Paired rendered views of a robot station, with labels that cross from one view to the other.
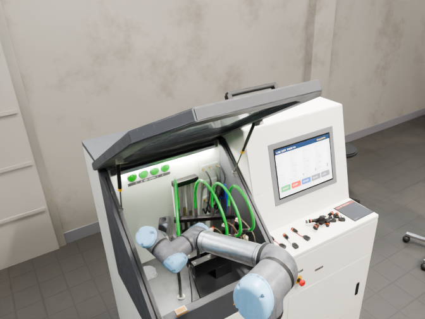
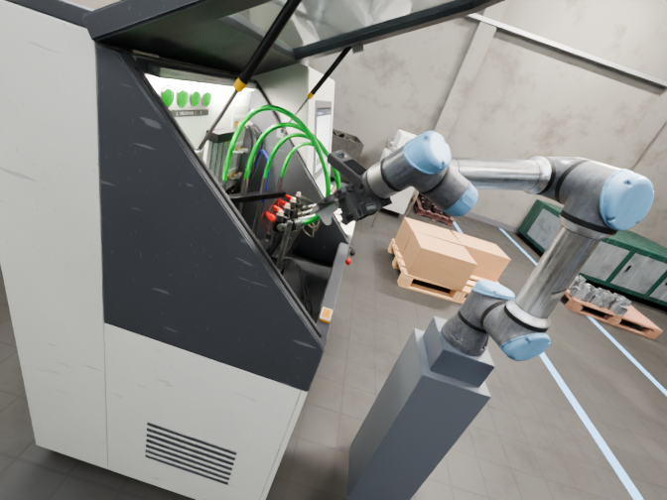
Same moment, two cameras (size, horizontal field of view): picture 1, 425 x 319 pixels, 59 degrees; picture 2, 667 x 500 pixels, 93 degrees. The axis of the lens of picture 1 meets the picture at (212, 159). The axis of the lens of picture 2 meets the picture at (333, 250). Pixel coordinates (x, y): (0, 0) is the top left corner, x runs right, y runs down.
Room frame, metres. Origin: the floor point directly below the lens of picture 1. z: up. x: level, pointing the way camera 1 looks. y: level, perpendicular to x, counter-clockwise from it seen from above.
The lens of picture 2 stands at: (0.87, 0.82, 1.51)
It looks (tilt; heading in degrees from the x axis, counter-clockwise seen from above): 26 degrees down; 299
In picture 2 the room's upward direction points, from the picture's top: 19 degrees clockwise
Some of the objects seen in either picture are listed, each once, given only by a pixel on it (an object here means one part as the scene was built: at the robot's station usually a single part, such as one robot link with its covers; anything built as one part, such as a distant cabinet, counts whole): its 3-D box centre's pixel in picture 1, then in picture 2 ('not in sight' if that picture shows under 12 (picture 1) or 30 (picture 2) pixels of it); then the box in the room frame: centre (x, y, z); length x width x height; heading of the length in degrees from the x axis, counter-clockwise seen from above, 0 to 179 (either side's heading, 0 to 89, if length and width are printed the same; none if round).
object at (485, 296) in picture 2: not in sight; (487, 303); (0.86, -0.23, 1.07); 0.13 x 0.12 x 0.14; 139
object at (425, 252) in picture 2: not in sight; (453, 263); (1.33, -2.72, 0.24); 1.30 x 0.89 x 0.47; 35
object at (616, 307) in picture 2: not in sight; (601, 297); (-0.33, -4.54, 0.17); 1.19 x 0.83 x 0.35; 31
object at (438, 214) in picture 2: not in sight; (434, 202); (2.52, -5.38, 0.19); 1.10 x 0.72 x 0.37; 121
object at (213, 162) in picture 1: (211, 183); (238, 149); (1.85, 0.01, 1.20); 0.13 x 0.03 x 0.31; 119
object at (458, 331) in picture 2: not in sight; (468, 328); (0.86, -0.24, 0.95); 0.15 x 0.15 x 0.10
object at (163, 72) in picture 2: (168, 158); (216, 80); (1.74, 0.22, 1.43); 0.54 x 0.03 x 0.02; 119
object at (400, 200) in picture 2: not in sight; (397, 173); (3.01, -4.23, 0.63); 2.56 x 0.64 x 1.25; 121
